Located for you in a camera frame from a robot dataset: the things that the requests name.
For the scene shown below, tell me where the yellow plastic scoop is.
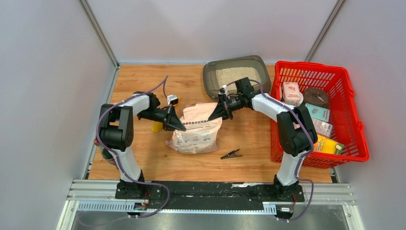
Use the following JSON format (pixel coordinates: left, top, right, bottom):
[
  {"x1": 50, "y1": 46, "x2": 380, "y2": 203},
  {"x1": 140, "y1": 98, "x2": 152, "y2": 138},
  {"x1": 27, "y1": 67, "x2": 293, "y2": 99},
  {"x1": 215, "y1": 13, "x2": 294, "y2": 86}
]
[{"x1": 151, "y1": 121, "x2": 163, "y2": 132}]

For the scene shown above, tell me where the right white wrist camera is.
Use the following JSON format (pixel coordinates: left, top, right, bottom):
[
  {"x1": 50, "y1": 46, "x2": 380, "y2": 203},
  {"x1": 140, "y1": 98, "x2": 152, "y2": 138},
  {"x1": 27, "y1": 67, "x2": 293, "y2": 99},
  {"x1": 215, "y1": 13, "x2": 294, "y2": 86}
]
[{"x1": 218, "y1": 85, "x2": 228, "y2": 98}]

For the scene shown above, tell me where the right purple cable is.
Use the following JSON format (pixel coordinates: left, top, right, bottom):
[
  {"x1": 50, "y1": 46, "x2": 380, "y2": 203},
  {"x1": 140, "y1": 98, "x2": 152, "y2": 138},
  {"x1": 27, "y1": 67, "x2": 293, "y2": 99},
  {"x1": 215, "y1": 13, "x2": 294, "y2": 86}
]
[{"x1": 226, "y1": 79, "x2": 318, "y2": 223}]

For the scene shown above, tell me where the cola bottle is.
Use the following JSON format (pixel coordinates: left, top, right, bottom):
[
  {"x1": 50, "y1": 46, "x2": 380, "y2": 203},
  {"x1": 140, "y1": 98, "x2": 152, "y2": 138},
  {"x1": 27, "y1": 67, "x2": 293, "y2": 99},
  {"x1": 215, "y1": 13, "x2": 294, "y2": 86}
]
[{"x1": 93, "y1": 138, "x2": 117, "y2": 167}]

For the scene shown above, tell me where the grey litter box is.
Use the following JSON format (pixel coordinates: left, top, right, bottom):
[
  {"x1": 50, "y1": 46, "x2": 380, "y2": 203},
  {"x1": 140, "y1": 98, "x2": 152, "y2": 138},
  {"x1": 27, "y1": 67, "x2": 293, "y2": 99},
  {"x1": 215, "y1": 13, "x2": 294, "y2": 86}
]
[{"x1": 203, "y1": 55, "x2": 271, "y2": 99}]

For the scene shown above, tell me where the brown round tin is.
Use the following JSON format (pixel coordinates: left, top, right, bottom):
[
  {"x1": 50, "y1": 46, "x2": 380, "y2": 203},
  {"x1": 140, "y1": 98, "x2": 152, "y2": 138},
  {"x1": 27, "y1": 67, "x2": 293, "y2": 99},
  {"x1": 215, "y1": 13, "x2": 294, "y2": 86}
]
[{"x1": 303, "y1": 87, "x2": 329, "y2": 108}]

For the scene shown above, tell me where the pink white carton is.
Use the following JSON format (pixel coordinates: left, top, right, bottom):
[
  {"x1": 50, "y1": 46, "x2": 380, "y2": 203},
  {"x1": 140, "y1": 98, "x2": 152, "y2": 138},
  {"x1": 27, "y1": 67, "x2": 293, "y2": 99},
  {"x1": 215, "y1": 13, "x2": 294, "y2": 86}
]
[{"x1": 282, "y1": 82, "x2": 304, "y2": 107}]

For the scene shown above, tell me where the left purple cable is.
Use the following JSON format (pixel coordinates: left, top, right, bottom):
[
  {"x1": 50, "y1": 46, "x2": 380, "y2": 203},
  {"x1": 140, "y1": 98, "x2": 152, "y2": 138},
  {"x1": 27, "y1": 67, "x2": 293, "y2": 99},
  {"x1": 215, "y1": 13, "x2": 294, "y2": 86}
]
[{"x1": 95, "y1": 75, "x2": 171, "y2": 219}]

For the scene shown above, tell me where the purple cable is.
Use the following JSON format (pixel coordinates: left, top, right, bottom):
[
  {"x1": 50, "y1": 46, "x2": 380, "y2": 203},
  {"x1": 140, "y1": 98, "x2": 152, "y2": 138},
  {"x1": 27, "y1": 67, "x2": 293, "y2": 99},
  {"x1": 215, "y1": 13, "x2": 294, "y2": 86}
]
[
  {"x1": 226, "y1": 79, "x2": 318, "y2": 223},
  {"x1": 95, "y1": 75, "x2": 171, "y2": 219}
]

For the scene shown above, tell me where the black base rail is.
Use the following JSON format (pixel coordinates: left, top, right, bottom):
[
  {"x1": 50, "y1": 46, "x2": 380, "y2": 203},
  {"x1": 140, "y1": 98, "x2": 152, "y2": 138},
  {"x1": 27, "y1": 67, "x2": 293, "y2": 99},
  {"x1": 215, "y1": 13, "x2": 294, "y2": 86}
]
[{"x1": 115, "y1": 181, "x2": 305, "y2": 211}]

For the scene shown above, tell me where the pink cat litter bag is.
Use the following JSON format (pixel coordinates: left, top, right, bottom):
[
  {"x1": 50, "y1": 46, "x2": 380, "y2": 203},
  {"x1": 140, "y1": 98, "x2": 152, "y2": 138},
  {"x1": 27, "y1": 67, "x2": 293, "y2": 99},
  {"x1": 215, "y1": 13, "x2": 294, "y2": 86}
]
[{"x1": 165, "y1": 103, "x2": 223, "y2": 154}]

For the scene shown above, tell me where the black bag clip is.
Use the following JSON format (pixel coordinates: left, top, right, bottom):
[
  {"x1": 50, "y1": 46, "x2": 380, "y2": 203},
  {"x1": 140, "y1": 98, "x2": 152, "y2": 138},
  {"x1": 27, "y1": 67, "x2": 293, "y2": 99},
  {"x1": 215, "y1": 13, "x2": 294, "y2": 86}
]
[{"x1": 220, "y1": 149, "x2": 242, "y2": 160}]

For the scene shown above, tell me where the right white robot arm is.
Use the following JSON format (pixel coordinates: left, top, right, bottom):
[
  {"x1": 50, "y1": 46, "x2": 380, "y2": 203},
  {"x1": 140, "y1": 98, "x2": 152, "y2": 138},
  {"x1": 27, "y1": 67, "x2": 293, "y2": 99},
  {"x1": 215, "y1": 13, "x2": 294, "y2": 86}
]
[{"x1": 208, "y1": 77, "x2": 317, "y2": 201}]

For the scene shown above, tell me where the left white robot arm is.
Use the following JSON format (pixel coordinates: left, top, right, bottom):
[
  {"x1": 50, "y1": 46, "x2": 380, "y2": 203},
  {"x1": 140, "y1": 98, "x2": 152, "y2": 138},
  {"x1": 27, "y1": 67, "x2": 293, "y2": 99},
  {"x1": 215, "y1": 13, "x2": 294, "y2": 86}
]
[{"x1": 96, "y1": 92, "x2": 186, "y2": 199}]

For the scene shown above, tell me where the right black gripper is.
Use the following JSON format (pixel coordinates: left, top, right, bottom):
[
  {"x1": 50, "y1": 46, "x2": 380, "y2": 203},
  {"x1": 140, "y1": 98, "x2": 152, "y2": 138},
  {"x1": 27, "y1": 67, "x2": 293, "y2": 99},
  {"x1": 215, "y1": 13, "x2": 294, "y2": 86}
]
[{"x1": 209, "y1": 93, "x2": 244, "y2": 121}]

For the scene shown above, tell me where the red plastic basket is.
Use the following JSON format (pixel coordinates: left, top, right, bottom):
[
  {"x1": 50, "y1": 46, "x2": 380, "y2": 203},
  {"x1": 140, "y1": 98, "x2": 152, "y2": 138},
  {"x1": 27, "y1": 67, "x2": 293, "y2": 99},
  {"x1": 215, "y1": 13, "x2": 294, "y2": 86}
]
[{"x1": 271, "y1": 61, "x2": 370, "y2": 169}]

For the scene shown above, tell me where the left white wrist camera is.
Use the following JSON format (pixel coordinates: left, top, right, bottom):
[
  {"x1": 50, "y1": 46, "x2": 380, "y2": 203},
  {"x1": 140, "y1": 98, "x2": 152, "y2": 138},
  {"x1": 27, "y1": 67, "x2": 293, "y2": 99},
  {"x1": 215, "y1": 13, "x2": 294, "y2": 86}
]
[{"x1": 167, "y1": 94, "x2": 179, "y2": 107}]

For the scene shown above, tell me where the teal box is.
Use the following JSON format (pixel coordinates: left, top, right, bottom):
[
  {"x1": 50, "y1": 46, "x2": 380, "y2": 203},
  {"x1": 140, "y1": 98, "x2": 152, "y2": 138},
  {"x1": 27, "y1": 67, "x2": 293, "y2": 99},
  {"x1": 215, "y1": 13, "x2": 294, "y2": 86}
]
[{"x1": 305, "y1": 103, "x2": 330, "y2": 123}]

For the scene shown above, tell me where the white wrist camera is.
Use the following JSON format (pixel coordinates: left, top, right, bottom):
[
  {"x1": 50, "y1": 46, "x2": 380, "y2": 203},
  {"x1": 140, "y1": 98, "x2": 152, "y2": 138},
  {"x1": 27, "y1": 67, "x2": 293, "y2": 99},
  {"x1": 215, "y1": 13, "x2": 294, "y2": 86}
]
[
  {"x1": 218, "y1": 85, "x2": 228, "y2": 98},
  {"x1": 167, "y1": 94, "x2": 179, "y2": 107}
]

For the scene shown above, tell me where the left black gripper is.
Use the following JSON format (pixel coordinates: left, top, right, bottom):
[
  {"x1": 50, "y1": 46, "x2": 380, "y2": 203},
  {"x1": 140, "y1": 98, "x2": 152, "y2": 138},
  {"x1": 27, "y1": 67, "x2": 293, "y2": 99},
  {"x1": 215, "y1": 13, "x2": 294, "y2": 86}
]
[{"x1": 139, "y1": 104, "x2": 185, "y2": 132}]

